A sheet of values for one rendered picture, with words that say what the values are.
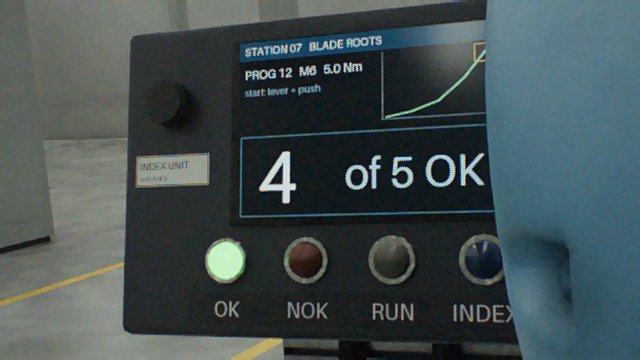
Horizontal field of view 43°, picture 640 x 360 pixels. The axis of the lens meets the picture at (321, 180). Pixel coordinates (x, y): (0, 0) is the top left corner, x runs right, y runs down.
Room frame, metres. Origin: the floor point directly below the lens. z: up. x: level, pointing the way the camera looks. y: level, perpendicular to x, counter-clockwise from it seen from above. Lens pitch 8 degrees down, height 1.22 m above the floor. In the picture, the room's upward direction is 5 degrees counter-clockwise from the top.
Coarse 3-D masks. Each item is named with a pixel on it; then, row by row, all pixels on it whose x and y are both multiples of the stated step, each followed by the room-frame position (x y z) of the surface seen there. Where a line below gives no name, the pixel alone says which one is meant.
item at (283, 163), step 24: (240, 144) 0.49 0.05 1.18; (264, 144) 0.48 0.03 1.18; (288, 144) 0.48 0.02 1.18; (312, 144) 0.47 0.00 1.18; (240, 168) 0.48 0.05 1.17; (264, 168) 0.48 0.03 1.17; (288, 168) 0.47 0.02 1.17; (312, 168) 0.47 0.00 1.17; (240, 192) 0.48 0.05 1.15; (264, 192) 0.47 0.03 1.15; (288, 192) 0.47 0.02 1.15; (312, 192) 0.46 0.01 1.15; (240, 216) 0.48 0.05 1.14; (264, 216) 0.47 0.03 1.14; (288, 216) 0.47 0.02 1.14; (312, 216) 0.46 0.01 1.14
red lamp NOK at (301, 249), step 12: (300, 240) 0.46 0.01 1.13; (312, 240) 0.46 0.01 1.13; (288, 252) 0.46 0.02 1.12; (300, 252) 0.45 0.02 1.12; (312, 252) 0.45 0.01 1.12; (324, 252) 0.45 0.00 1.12; (288, 264) 0.45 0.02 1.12; (300, 264) 0.45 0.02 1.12; (312, 264) 0.45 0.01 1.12; (324, 264) 0.45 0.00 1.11; (300, 276) 0.45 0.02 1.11; (312, 276) 0.45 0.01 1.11
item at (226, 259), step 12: (228, 240) 0.47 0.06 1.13; (216, 252) 0.47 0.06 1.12; (228, 252) 0.47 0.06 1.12; (240, 252) 0.47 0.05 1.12; (216, 264) 0.47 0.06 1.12; (228, 264) 0.46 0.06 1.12; (240, 264) 0.47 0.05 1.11; (216, 276) 0.47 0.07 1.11; (228, 276) 0.47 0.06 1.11; (240, 276) 0.47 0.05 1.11
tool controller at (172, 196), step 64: (192, 64) 0.51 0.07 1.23; (256, 64) 0.49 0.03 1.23; (320, 64) 0.48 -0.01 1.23; (384, 64) 0.47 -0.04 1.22; (448, 64) 0.46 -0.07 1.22; (128, 128) 0.52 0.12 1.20; (192, 128) 0.50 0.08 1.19; (256, 128) 0.49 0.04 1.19; (320, 128) 0.47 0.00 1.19; (384, 128) 0.46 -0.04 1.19; (448, 128) 0.45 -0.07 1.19; (128, 192) 0.51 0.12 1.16; (192, 192) 0.49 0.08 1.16; (320, 192) 0.46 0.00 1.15; (384, 192) 0.45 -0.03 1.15; (448, 192) 0.44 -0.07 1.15; (128, 256) 0.50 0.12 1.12; (192, 256) 0.48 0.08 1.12; (256, 256) 0.47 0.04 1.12; (448, 256) 0.43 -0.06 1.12; (128, 320) 0.49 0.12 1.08; (192, 320) 0.47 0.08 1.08; (256, 320) 0.46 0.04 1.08; (320, 320) 0.45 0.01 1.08; (384, 320) 0.43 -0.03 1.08; (448, 320) 0.42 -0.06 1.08; (512, 320) 0.41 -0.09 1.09
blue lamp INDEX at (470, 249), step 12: (468, 240) 0.43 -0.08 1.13; (480, 240) 0.42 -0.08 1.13; (492, 240) 0.42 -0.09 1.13; (468, 252) 0.42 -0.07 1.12; (480, 252) 0.42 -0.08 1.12; (492, 252) 0.42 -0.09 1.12; (468, 264) 0.42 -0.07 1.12; (480, 264) 0.42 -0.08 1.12; (492, 264) 0.41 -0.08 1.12; (468, 276) 0.42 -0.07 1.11; (480, 276) 0.42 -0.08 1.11; (492, 276) 0.42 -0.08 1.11
